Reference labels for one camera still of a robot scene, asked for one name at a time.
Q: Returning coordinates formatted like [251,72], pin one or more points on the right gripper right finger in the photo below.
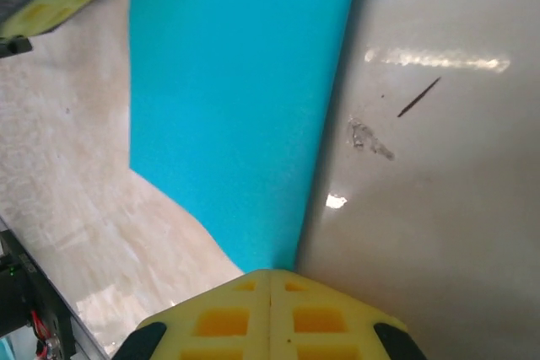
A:
[320,322]

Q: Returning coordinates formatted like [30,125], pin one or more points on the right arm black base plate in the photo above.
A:
[25,292]

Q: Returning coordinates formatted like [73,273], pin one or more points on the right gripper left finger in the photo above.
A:
[219,322]

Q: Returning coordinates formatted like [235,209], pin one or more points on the aluminium mounting rail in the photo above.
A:
[86,343]

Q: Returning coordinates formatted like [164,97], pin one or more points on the blue paper sheet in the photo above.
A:
[236,103]

